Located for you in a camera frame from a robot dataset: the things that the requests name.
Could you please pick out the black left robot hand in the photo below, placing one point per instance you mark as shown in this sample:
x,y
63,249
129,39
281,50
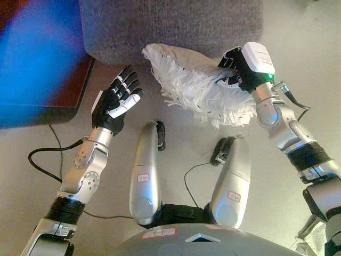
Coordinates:
x,y
109,106

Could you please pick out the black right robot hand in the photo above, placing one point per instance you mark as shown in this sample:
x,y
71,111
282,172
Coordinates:
x,y
253,64

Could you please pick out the white fringed pillow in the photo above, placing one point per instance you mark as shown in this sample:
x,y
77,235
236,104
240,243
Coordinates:
x,y
191,85

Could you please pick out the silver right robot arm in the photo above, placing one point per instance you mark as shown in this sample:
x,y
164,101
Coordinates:
x,y
290,128

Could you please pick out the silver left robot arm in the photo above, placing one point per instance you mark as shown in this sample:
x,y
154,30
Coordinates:
x,y
88,170

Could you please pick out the silver left robot leg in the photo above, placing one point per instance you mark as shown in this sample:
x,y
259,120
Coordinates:
x,y
145,173

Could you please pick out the brown wooden table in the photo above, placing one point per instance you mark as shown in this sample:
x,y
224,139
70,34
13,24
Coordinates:
x,y
40,66

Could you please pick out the grey fabric armchair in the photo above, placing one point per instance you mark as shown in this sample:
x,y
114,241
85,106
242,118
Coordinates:
x,y
173,26

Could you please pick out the grey robot torso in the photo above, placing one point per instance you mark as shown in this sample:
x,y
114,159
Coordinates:
x,y
199,242

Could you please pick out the cream bed sheet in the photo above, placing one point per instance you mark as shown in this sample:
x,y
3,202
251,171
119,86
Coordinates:
x,y
311,234

